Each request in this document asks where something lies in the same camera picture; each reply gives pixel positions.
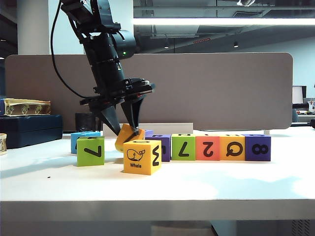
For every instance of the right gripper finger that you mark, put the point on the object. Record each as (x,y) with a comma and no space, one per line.
(246,2)

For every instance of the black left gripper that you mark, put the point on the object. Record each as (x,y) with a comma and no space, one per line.
(110,99)

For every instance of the yellow foam block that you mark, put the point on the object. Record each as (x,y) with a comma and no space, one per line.
(125,138)

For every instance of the green seven block duck print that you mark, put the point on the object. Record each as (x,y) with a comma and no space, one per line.
(91,161)

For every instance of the blue letter A block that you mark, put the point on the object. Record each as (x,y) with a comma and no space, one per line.
(73,145)

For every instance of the purple giraffe number five block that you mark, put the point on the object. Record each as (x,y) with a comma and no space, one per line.
(166,158)

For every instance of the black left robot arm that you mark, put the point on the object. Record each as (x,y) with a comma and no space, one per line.
(105,59)

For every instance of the yellow whale letter W block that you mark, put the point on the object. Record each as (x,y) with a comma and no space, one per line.
(137,170)

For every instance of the yellow letter Q block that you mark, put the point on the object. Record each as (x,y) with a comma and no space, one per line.
(224,157)

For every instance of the purple foam block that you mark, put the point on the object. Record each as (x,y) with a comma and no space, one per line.
(149,132)

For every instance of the black mug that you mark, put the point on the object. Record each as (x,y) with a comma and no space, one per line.
(83,123)

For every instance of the red ceiling sign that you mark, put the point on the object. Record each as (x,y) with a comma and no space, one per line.
(201,41)

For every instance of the green number seven block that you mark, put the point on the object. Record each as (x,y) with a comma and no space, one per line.
(176,157)

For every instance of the red number two block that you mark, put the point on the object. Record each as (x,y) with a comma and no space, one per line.
(200,157)

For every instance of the grey desk divider panel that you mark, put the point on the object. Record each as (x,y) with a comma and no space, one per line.
(209,93)

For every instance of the dark blue case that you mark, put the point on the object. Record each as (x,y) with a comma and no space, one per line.
(29,130)

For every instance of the gold ornate box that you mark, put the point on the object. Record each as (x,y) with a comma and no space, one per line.
(27,108)

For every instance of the white background monitor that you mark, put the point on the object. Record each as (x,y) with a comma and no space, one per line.
(297,95)

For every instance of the small blue box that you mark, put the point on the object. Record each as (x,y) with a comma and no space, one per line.
(2,108)

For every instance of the beige carved cup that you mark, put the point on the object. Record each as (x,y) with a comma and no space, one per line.
(2,145)

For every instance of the white round pillar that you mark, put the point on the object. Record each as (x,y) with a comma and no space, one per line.
(33,27)

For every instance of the purple number eight block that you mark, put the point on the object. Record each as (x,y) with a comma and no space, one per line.
(248,157)

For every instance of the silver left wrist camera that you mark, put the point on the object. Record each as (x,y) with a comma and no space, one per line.
(145,84)

